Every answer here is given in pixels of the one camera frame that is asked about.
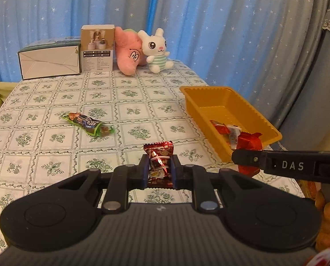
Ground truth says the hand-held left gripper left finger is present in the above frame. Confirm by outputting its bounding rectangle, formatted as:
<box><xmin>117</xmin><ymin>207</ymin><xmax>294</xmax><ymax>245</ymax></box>
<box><xmin>42</xmin><ymin>152</ymin><xmax>150</xmax><ymax>214</ymax></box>

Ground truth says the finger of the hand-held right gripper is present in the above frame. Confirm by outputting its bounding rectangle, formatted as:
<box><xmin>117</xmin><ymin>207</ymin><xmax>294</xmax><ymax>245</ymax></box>
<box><xmin>231</xmin><ymin>148</ymin><xmax>268</xmax><ymax>174</ymax></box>

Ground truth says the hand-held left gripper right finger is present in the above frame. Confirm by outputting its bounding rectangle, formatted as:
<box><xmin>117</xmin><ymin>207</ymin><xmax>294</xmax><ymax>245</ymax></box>
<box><xmin>172</xmin><ymin>155</ymin><xmax>266</xmax><ymax>214</ymax></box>

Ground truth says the large red snack packet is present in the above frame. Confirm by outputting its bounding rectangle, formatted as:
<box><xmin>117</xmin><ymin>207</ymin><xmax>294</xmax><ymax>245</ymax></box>
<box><xmin>236</xmin><ymin>131</ymin><xmax>263</xmax><ymax>177</ymax></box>

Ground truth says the small red candy packet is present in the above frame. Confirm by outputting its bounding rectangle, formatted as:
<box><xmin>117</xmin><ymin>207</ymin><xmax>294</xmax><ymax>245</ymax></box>
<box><xmin>143</xmin><ymin>141</ymin><xmax>175</xmax><ymax>190</ymax></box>

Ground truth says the red white candy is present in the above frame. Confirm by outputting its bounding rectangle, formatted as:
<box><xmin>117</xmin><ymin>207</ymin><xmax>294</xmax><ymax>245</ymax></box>
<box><xmin>227</xmin><ymin>124</ymin><xmax>243</xmax><ymax>148</ymax></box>

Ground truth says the orange plastic tray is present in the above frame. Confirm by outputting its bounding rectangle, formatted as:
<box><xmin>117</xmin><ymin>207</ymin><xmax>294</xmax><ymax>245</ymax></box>
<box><xmin>179</xmin><ymin>86</ymin><xmax>283</xmax><ymax>163</ymax></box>

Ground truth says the person's right hand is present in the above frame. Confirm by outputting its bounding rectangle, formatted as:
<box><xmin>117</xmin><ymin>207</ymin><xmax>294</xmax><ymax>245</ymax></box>
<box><xmin>314</xmin><ymin>191</ymin><xmax>330</xmax><ymax>253</ymax></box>

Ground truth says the glossy red snack packet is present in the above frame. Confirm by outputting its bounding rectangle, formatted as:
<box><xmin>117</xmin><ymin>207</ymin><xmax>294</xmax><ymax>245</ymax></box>
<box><xmin>210</xmin><ymin>120</ymin><xmax>230</xmax><ymax>136</ymax></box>

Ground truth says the green-ended chocolate bar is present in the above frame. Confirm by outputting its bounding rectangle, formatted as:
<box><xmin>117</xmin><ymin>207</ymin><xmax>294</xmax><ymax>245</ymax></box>
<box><xmin>61</xmin><ymin>112</ymin><xmax>115</xmax><ymax>137</ymax></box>

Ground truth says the pink plush toy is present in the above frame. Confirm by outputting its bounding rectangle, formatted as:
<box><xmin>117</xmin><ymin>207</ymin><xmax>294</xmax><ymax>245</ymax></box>
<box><xmin>114</xmin><ymin>27</ymin><xmax>148</xmax><ymax>77</ymax></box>

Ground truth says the tall tan product box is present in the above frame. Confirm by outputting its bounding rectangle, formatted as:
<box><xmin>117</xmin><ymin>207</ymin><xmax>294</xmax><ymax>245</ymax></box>
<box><xmin>80</xmin><ymin>24</ymin><xmax>116</xmax><ymax>73</ymax></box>

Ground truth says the white bunny plush toy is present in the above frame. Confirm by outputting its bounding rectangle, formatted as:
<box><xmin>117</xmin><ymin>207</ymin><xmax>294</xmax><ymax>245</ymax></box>
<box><xmin>138</xmin><ymin>28</ymin><xmax>175</xmax><ymax>74</ymax></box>

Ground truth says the blue starry curtain panel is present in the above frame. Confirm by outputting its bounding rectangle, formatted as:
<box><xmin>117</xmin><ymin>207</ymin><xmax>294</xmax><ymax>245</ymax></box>
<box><xmin>151</xmin><ymin>0</ymin><xmax>330</xmax><ymax>151</ymax></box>
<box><xmin>0</xmin><ymin>0</ymin><xmax>158</xmax><ymax>82</ymax></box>

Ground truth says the flat white cardboard box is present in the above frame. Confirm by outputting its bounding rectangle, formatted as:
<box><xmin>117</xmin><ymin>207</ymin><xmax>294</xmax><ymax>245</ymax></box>
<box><xmin>17</xmin><ymin>36</ymin><xmax>82</xmax><ymax>80</ymax></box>

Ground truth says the pale yellow sofa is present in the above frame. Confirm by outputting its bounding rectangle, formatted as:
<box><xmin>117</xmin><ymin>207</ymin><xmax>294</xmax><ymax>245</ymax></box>
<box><xmin>0</xmin><ymin>80</ymin><xmax>19</xmax><ymax>102</ymax></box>

